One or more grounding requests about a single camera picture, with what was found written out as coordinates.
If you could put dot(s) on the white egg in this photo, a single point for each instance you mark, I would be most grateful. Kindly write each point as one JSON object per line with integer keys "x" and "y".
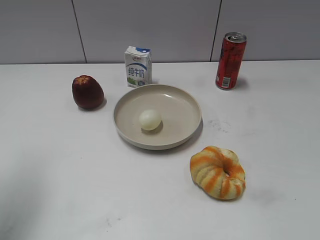
{"x": 150, "y": 119}

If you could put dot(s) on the beige round plate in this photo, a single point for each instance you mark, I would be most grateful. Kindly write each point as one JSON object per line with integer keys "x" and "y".
{"x": 181, "y": 116}

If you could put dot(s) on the white milk carton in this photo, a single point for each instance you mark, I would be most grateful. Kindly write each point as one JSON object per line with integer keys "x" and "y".
{"x": 138, "y": 65}

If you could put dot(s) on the dark red jujube toy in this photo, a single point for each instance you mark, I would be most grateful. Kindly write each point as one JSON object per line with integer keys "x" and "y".
{"x": 87, "y": 92}

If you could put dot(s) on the red soda can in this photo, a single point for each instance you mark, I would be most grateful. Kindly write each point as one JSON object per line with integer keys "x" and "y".
{"x": 231, "y": 56}

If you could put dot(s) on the orange striped ring bread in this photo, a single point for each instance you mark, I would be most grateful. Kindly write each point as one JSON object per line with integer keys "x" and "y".
{"x": 218, "y": 172}

